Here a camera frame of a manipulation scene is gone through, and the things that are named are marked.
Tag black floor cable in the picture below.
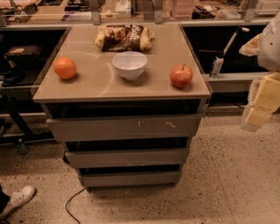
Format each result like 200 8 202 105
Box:
65 187 87 224

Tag grey bottom drawer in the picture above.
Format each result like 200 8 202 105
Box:
78 171 182 187

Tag pink stacked boxes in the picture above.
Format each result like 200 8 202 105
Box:
169 0 194 20

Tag brown snack bag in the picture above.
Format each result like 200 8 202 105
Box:
94 24 154 53

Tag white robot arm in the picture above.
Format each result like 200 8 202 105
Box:
239 12 280 132

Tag white bowl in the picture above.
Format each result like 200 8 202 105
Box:
112 52 148 81

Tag grey drawer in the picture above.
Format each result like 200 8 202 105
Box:
78 171 182 187
47 114 201 142
66 148 189 168

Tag grey middle drawer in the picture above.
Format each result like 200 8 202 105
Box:
66 148 189 168

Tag orange fruit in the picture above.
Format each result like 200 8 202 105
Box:
53 57 77 80

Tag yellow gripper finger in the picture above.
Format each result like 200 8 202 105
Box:
241 72 280 132

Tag white sneaker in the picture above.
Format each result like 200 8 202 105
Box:
0 185 37 220

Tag black chair base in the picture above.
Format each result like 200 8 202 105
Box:
0 95 54 155

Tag grey drawer cabinet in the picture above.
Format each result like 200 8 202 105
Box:
32 23 212 193

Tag grey top drawer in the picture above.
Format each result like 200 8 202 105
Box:
47 114 201 142

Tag red apple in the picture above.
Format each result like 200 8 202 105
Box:
170 64 193 88

